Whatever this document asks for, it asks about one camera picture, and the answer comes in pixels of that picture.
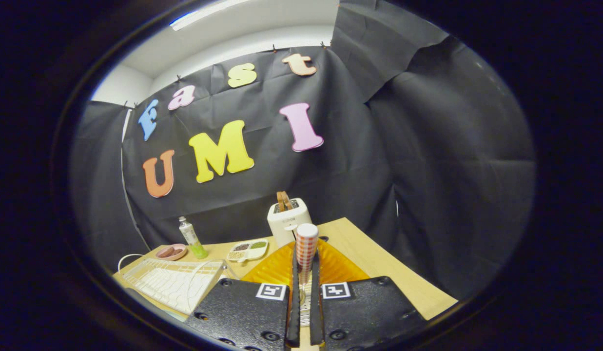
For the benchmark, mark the white toaster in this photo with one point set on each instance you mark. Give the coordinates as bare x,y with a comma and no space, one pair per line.
284,226

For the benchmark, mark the white divided seasoning dish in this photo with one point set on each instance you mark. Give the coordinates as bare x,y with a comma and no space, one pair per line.
247,251

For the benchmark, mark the small pink plate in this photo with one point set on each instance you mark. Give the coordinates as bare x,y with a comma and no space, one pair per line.
180,254

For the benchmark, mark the clear bottle with green liquid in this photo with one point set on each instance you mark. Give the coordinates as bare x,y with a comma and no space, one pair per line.
190,239

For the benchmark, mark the black backdrop cloth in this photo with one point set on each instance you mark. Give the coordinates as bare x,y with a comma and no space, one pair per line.
379,170

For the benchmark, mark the ceiling light panel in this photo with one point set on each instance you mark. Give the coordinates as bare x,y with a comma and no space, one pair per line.
204,14

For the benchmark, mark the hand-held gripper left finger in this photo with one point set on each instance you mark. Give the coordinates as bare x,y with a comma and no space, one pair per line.
243,317

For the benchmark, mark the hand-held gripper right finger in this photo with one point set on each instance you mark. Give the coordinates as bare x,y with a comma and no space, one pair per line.
364,317

